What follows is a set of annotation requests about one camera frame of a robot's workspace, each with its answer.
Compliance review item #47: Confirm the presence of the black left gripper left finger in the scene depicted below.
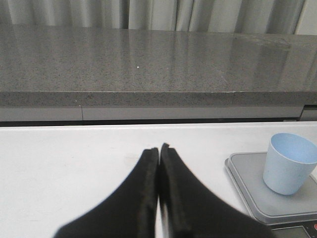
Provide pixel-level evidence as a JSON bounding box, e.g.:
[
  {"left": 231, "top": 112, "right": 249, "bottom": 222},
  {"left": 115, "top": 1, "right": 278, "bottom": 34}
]
[{"left": 55, "top": 148, "right": 159, "bottom": 238}]

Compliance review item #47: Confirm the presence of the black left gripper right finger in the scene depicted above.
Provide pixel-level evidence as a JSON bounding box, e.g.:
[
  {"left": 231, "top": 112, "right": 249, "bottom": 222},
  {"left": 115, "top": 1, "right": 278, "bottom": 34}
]
[{"left": 158, "top": 143, "right": 275, "bottom": 238}]

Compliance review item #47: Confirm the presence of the light blue plastic cup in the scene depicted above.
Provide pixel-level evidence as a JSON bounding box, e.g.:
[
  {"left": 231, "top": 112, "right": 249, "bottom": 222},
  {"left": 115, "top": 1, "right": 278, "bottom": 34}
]
[{"left": 263, "top": 133, "right": 317, "bottom": 195}]

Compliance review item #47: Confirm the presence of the silver electronic kitchen scale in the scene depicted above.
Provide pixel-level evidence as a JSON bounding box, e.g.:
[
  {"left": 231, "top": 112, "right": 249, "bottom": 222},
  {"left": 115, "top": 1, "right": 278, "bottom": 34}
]
[{"left": 225, "top": 152, "right": 317, "bottom": 238}]

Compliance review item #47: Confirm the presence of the grey granite counter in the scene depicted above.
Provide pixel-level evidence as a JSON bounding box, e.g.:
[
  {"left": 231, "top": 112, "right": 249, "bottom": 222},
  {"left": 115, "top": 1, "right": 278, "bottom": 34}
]
[{"left": 0, "top": 24, "right": 317, "bottom": 123}]

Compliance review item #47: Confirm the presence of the grey curtain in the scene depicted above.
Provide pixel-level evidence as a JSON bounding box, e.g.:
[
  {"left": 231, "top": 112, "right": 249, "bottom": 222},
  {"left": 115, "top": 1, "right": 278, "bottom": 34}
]
[{"left": 0, "top": 0, "right": 305, "bottom": 34}]

